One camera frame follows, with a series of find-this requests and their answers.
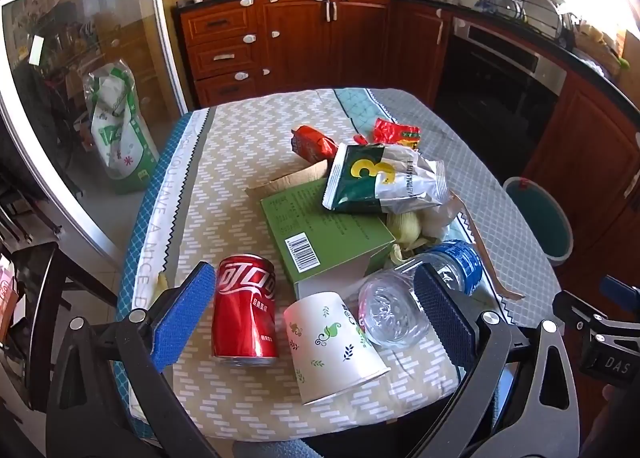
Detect red soda can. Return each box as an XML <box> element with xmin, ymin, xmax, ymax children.
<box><xmin>211</xmin><ymin>254</ymin><xmax>279</xmax><ymax>368</ymax></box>

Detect brown paper strip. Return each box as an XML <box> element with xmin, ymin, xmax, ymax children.
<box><xmin>448</xmin><ymin>190</ymin><xmax>525</xmax><ymax>302</ymax></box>

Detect woven basket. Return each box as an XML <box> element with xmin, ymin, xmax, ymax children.
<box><xmin>572</xmin><ymin>30</ymin><xmax>626</xmax><ymax>76</ymax></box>

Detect glass sliding door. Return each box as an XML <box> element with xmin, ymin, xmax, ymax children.
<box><xmin>0</xmin><ymin>0</ymin><xmax>196</xmax><ymax>264</ymax></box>

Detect green and white plastic sack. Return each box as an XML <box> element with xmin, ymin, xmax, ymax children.
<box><xmin>83</xmin><ymin>60</ymin><xmax>161</xmax><ymax>195</ymax></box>

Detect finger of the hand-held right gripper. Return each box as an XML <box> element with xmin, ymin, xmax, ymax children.
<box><xmin>600</xmin><ymin>275</ymin><xmax>640</xmax><ymax>306</ymax></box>
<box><xmin>552</xmin><ymin>290</ymin><xmax>640</xmax><ymax>335</ymax></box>

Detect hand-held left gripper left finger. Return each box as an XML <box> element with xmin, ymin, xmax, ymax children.
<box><xmin>46</xmin><ymin>261</ymin><xmax>236</xmax><ymax>458</ymax></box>

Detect red packet with green label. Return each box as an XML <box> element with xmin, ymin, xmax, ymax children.
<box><xmin>354</xmin><ymin>117</ymin><xmax>422</xmax><ymax>151</ymax></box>

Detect orange-red snack wrapper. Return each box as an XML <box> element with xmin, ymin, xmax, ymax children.
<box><xmin>291</xmin><ymin>125</ymin><xmax>340</xmax><ymax>162</ymax></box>

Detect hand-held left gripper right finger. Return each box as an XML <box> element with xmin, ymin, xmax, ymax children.
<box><xmin>405</xmin><ymin>263</ymin><xmax>581</xmax><ymax>458</ymax></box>

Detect white leaf-print paper cup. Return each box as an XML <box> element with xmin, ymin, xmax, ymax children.
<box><xmin>283</xmin><ymin>291</ymin><xmax>392</xmax><ymax>407</ymax></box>

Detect green cardboard box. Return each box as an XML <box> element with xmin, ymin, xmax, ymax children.
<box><xmin>245</xmin><ymin>160</ymin><xmax>397</xmax><ymax>301</ymax></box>

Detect red wooden kitchen cabinets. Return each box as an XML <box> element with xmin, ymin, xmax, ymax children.
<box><xmin>174</xmin><ymin>0</ymin><xmax>640</xmax><ymax>299</ymax></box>

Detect patterned tablecloth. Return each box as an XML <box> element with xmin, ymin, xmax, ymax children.
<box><xmin>116</xmin><ymin>87</ymin><xmax>561</xmax><ymax>444</ymax></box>

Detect green vegetable scraps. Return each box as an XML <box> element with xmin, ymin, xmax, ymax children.
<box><xmin>387</xmin><ymin>212</ymin><xmax>437</xmax><ymax>269</ymax></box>

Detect teal trash bin grey rim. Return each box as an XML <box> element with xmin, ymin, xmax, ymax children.
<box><xmin>502</xmin><ymin>177</ymin><xmax>575</xmax><ymax>267</ymax></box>

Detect green and white snack bag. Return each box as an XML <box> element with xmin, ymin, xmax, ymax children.
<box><xmin>322</xmin><ymin>142</ymin><xmax>450</xmax><ymax>215</ymax></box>

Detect built-in black oven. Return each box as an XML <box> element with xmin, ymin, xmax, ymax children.
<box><xmin>435</xmin><ymin>18</ymin><xmax>568</xmax><ymax>174</ymax></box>

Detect clear plastic bottle blue label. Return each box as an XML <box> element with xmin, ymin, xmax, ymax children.
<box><xmin>358</xmin><ymin>240</ymin><xmax>484</xmax><ymax>350</ymax></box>

